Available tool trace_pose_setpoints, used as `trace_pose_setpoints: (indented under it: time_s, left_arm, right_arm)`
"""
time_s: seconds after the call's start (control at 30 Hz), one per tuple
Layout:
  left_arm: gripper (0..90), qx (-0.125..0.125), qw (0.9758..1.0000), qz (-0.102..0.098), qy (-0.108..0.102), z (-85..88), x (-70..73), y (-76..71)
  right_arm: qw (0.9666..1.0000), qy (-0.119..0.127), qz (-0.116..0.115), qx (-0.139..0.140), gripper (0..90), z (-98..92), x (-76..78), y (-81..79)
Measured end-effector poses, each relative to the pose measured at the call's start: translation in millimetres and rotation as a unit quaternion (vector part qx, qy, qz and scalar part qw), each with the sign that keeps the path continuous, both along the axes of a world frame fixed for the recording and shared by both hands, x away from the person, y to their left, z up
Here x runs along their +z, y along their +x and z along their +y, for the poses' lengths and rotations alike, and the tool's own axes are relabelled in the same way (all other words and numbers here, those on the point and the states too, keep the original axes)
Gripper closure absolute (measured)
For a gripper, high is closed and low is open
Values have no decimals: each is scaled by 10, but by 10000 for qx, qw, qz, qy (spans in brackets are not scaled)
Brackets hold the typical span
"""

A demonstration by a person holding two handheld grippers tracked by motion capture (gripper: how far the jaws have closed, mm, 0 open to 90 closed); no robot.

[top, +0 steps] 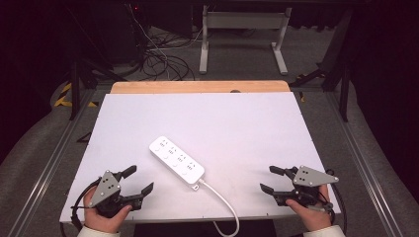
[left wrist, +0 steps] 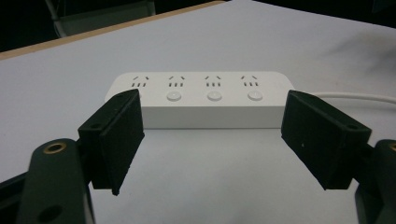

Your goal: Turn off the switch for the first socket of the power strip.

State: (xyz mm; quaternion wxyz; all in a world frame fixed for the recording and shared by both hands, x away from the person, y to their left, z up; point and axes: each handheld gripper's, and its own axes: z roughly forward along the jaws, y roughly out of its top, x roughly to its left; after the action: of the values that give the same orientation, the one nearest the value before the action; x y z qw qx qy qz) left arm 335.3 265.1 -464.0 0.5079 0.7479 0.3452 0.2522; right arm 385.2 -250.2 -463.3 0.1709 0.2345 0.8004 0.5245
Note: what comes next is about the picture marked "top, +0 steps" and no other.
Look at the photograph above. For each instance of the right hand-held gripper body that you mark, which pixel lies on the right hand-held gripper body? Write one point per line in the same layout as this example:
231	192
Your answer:
311	177

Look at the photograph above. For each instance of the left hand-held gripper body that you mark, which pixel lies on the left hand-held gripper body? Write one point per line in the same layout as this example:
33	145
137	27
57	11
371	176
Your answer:
104	189

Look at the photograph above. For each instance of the white power strip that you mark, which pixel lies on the white power strip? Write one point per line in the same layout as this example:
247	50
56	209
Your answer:
176	162

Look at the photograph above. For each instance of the person's left hand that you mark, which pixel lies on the person's left hand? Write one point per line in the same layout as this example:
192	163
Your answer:
100	222

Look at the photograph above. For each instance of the person's right hand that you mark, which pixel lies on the person's right hand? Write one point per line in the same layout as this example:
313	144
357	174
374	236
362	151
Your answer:
314	219

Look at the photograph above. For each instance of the black tripod stand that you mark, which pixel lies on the black tripod stand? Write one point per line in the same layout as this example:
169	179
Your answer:
75	89

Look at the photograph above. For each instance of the yellow black hazard tape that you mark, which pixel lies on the yellow black hazard tape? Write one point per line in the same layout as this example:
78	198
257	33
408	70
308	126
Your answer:
64	97

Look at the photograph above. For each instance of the black metal stand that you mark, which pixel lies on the black metal stand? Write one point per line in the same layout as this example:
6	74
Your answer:
342	82

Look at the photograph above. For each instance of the black equipment box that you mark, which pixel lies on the black equipment box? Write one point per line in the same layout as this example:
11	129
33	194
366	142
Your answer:
126	33

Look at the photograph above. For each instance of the aluminium floor rail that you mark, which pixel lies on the aluminium floor rail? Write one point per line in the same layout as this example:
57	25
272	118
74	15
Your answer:
49	171
365	171

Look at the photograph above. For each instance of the white metal desk frame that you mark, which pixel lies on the white metal desk frame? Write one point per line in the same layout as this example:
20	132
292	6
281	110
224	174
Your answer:
243	20

